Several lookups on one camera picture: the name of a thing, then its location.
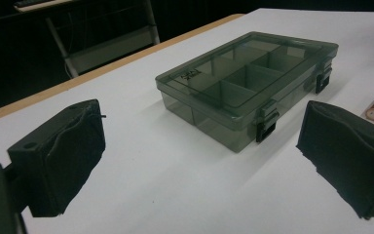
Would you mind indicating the white metal stand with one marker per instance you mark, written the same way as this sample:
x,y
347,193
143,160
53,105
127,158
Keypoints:
x,y
110,48

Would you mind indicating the white board sheet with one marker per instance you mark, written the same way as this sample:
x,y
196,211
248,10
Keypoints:
x,y
142,182

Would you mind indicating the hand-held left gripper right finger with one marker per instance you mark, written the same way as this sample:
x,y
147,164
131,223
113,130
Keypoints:
x,y
347,156

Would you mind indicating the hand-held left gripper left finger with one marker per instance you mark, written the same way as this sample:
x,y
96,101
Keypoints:
x,y
58,159

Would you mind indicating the grey transparent plastic storage box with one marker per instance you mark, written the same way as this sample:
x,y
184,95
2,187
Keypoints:
x,y
240,81

